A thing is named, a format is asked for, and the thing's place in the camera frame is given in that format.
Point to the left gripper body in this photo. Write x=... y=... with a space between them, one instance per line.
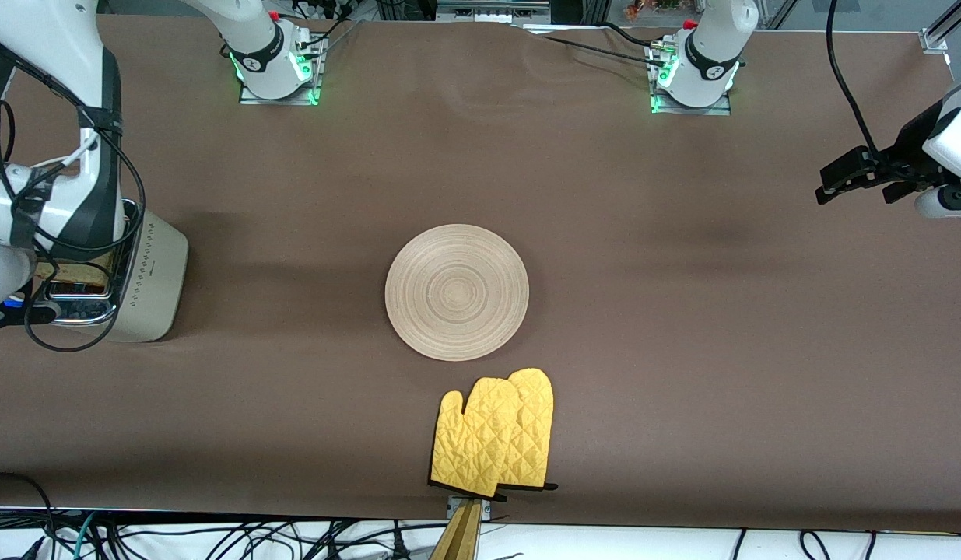
x=908 y=147

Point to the round wooden plate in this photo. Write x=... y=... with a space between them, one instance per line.
x=457 y=292

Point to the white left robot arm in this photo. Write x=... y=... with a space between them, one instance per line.
x=706 y=70

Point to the cream and chrome toaster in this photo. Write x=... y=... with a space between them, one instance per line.
x=161 y=272

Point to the orange plastic item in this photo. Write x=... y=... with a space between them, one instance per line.
x=636 y=9

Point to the grey power strip box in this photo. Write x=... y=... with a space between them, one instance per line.
x=492 y=12

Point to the brown table cover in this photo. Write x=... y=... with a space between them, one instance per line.
x=449 y=155

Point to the yellow quilted oven mitt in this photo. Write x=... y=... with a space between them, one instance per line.
x=536 y=428
x=472 y=443

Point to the wooden stick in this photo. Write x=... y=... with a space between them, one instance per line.
x=461 y=540

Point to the aluminium frame profile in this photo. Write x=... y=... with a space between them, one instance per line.
x=935 y=39

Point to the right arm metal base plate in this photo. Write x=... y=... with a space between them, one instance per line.
x=250 y=99

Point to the small metal bracket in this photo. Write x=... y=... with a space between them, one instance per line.
x=451 y=507

